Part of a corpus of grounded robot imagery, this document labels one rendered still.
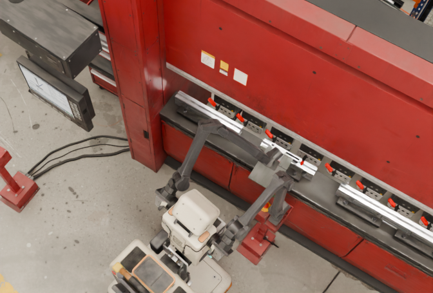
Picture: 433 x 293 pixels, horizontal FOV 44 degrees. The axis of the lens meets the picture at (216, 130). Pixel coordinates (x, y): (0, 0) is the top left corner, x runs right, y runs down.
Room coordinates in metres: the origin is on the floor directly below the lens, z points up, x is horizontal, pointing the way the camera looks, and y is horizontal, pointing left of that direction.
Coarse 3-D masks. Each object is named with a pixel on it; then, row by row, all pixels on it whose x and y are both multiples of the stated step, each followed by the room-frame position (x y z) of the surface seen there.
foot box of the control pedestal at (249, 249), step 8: (256, 224) 1.28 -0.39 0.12; (248, 240) 1.15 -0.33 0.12; (272, 240) 1.17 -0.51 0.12; (240, 248) 1.12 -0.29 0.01; (248, 248) 1.11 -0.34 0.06; (256, 248) 1.10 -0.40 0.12; (264, 248) 1.11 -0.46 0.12; (248, 256) 1.06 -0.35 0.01; (256, 256) 1.06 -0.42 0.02; (256, 264) 1.01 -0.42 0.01
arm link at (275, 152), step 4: (276, 148) 1.40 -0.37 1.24; (268, 152) 1.38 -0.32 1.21; (272, 152) 1.38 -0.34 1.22; (276, 152) 1.38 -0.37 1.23; (280, 152) 1.38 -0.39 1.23; (264, 156) 1.33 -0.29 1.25; (268, 156) 1.35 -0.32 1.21; (272, 156) 1.35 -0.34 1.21; (276, 156) 1.36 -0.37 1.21; (280, 156) 1.36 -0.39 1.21; (264, 160) 1.31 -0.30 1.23; (268, 160) 1.32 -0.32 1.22; (276, 160) 1.34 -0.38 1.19
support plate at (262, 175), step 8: (280, 160) 1.43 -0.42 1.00; (288, 160) 1.44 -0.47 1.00; (256, 168) 1.36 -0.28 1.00; (264, 168) 1.37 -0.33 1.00; (280, 168) 1.38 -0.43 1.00; (248, 176) 1.30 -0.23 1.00; (256, 176) 1.31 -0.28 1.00; (264, 176) 1.31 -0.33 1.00; (272, 176) 1.32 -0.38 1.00; (264, 184) 1.26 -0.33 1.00
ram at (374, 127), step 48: (192, 0) 1.76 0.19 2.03; (192, 48) 1.76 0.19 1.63; (240, 48) 1.64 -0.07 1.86; (288, 48) 1.53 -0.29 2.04; (240, 96) 1.61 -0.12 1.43; (288, 96) 1.50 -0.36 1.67; (336, 96) 1.40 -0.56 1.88; (384, 96) 1.32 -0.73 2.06; (336, 144) 1.35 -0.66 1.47; (384, 144) 1.26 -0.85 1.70; (432, 144) 1.19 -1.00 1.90; (432, 192) 1.12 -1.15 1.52
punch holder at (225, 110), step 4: (216, 96) 1.68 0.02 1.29; (216, 100) 1.68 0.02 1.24; (220, 100) 1.67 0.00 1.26; (224, 100) 1.66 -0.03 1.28; (216, 104) 1.67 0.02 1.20; (220, 104) 1.66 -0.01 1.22; (224, 104) 1.65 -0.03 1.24; (228, 104) 1.64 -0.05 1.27; (232, 104) 1.63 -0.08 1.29; (220, 108) 1.66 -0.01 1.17; (224, 108) 1.65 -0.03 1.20; (228, 108) 1.64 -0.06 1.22; (232, 108) 1.63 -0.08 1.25; (236, 108) 1.65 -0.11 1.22; (220, 112) 1.66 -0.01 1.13; (224, 112) 1.65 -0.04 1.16; (228, 112) 1.64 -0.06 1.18; (232, 112) 1.63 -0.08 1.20; (236, 112) 1.67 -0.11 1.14; (228, 116) 1.63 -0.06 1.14; (232, 116) 1.62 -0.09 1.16
